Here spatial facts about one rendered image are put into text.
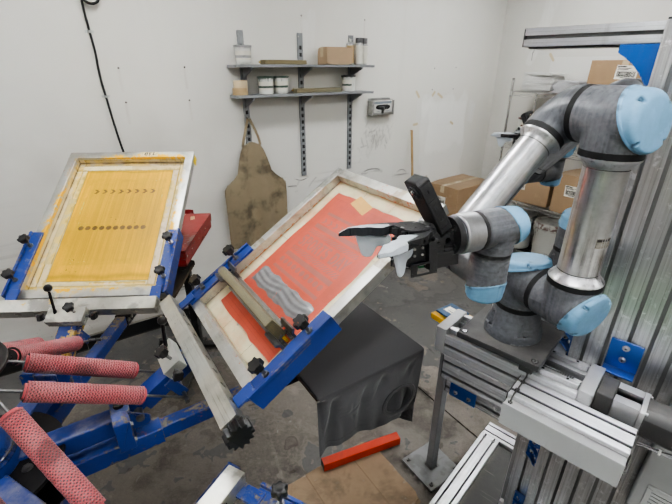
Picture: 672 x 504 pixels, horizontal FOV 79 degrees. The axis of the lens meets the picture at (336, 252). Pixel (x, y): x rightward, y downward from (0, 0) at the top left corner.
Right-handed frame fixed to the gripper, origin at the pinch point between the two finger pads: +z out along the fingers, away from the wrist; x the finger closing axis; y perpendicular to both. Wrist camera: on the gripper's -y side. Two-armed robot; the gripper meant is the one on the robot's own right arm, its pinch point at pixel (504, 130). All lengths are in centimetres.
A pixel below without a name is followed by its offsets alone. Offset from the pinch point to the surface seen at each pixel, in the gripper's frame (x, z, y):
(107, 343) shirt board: -185, 10, 51
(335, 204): -87, -9, 10
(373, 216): -81, -30, 10
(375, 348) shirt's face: -88, -36, 61
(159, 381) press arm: -160, -43, 37
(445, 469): -54, -33, 161
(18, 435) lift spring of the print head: -185, -63, 23
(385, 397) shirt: -90, -47, 76
